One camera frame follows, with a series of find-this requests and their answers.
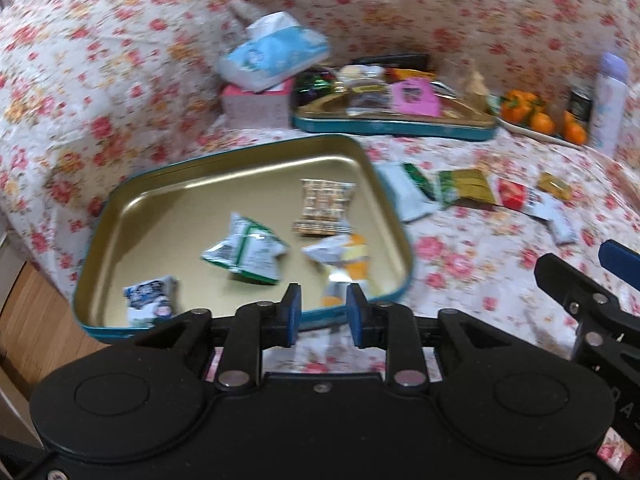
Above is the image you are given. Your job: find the gold paper packet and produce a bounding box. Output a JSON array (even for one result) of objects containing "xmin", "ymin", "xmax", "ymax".
[{"xmin": 462, "ymin": 57, "xmax": 488, "ymax": 106}]

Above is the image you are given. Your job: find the clear dark snack packet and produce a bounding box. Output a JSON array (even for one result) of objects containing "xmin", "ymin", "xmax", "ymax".
[{"xmin": 345, "ymin": 82, "xmax": 391, "ymax": 116}]

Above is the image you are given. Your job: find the blue tissue pack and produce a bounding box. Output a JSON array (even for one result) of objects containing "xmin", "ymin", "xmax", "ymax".
[{"xmin": 218, "ymin": 11, "xmax": 332, "ymax": 93}]

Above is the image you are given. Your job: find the shallow teal tin tray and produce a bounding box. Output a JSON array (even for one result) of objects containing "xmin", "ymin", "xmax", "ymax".
[{"xmin": 291, "ymin": 94, "xmax": 501, "ymax": 142}]

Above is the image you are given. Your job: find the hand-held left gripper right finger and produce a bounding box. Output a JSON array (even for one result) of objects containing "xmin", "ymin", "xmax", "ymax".
[{"xmin": 347, "ymin": 284, "xmax": 511, "ymax": 391}]

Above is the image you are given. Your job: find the purple thermos bottle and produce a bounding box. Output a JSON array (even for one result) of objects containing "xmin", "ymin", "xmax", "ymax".
[{"xmin": 589, "ymin": 52, "xmax": 628, "ymax": 158}]

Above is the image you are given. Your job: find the cream pastry packet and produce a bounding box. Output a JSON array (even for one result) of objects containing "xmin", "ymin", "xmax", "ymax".
[{"xmin": 340, "ymin": 64, "xmax": 388, "ymax": 81}]

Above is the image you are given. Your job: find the deep teal tin tray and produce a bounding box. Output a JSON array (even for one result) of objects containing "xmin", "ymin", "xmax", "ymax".
[{"xmin": 72, "ymin": 133, "xmax": 415, "ymax": 345}]

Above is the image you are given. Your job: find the pile of foil wrapped candies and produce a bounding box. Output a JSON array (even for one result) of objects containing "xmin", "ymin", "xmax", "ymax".
[{"xmin": 295, "ymin": 69, "xmax": 337, "ymax": 98}]

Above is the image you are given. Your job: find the green yellow snack packet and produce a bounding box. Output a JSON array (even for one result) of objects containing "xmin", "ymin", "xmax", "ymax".
[{"xmin": 437, "ymin": 169, "xmax": 497, "ymax": 210}]

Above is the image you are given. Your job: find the dark coffee can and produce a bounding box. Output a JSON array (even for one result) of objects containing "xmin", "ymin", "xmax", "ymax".
[{"xmin": 567, "ymin": 85, "xmax": 596, "ymax": 128}]

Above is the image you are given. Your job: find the small gold candy packet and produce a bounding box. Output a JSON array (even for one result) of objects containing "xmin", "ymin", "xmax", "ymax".
[{"xmin": 537, "ymin": 172, "xmax": 573, "ymax": 202}]

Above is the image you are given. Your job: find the pink snack packet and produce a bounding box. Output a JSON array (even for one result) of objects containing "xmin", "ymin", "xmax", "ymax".
[{"xmin": 391, "ymin": 80, "xmax": 442, "ymax": 117}]

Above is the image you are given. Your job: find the floral sofa cover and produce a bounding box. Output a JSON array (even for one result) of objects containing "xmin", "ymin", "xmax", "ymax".
[{"xmin": 0, "ymin": 0, "xmax": 640, "ymax": 480}]

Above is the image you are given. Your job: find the green white snack packet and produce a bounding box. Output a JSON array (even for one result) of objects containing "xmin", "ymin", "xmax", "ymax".
[{"xmin": 201, "ymin": 213, "xmax": 291, "ymax": 286}]

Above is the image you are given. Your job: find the orange snack packet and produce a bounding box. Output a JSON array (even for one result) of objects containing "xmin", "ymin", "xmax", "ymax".
[{"xmin": 390, "ymin": 67, "xmax": 436, "ymax": 81}]

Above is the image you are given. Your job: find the grey white snack packet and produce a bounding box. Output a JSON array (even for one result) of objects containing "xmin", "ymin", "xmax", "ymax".
[{"xmin": 529, "ymin": 192, "xmax": 578, "ymax": 246}]

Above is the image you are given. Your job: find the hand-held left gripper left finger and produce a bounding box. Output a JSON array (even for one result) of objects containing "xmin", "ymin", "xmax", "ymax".
[{"xmin": 132, "ymin": 284, "xmax": 303, "ymax": 391}]

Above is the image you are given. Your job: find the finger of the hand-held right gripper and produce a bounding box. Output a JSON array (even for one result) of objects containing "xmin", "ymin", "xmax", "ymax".
[
  {"xmin": 601, "ymin": 239, "xmax": 640, "ymax": 293},
  {"xmin": 534, "ymin": 252, "xmax": 640, "ymax": 376}
]

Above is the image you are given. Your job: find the yellow white snack packet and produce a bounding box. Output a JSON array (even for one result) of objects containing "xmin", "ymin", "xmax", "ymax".
[{"xmin": 301, "ymin": 232, "xmax": 371, "ymax": 308}]

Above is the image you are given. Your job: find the pink tissue box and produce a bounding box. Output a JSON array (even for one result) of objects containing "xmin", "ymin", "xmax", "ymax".
[{"xmin": 221, "ymin": 80, "xmax": 296, "ymax": 131}]

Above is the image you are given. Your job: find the gold brown patterned packet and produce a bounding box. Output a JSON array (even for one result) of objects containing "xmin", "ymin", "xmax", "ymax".
[{"xmin": 291, "ymin": 178, "xmax": 357, "ymax": 237}]

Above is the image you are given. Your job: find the black oblong packet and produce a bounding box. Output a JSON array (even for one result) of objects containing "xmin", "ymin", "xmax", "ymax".
[{"xmin": 357, "ymin": 53, "xmax": 431, "ymax": 68}]

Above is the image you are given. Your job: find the white plate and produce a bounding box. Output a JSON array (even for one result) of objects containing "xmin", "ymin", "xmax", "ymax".
[{"xmin": 487, "ymin": 95, "xmax": 591, "ymax": 150}]

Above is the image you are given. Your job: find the blue white bear packet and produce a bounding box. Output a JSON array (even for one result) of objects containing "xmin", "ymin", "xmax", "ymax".
[{"xmin": 122, "ymin": 275, "xmax": 180, "ymax": 328}]

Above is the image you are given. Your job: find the dark green candy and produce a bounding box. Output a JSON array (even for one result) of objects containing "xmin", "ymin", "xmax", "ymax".
[{"xmin": 404, "ymin": 162, "xmax": 436, "ymax": 201}]

